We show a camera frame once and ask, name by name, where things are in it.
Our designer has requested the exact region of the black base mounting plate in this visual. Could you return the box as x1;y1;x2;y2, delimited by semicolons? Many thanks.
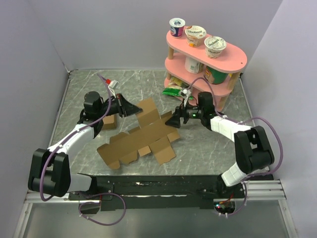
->
68;175;250;211

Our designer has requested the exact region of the small folded cardboard box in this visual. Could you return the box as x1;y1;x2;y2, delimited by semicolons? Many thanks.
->
102;115;117;130

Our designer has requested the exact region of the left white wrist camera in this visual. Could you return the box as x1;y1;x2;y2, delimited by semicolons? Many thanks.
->
105;79;118;89

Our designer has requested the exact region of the Chobani white yogurt cup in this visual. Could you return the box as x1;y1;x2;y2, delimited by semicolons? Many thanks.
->
204;36;227;59

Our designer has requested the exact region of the green can middle shelf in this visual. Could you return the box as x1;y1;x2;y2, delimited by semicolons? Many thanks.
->
204;66;228;85

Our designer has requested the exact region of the white blue yogurt cup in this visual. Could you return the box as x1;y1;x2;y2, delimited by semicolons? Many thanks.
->
169;18;185;38

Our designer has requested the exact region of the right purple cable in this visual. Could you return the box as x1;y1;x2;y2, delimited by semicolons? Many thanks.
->
183;77;283;216

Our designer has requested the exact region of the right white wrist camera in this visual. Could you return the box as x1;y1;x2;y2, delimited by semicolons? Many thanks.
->
179;88;193;100

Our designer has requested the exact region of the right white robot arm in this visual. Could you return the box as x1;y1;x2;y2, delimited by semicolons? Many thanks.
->
165;92;274;198

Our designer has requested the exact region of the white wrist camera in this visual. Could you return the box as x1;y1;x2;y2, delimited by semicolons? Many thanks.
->
105;79;118;89
179;88;193;100

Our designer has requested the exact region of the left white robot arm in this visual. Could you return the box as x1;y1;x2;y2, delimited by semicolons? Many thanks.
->
28;91;142;201

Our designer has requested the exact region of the pink three-tier shelf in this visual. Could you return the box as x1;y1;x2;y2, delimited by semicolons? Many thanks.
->
164;32;248;111

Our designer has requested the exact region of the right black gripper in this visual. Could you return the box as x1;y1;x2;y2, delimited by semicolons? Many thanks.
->
165;98;204;128

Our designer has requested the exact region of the green snack bag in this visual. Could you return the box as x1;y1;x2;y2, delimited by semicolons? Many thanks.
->
162;76;189;97

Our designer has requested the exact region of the Chobani peach yogurt cup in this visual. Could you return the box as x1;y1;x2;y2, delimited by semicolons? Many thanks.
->
185;25;207;48

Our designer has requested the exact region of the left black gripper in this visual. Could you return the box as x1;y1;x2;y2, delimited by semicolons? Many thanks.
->
97;93;142;118

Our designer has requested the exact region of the white container middle shelf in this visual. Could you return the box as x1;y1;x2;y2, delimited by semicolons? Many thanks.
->
185;57;203;74

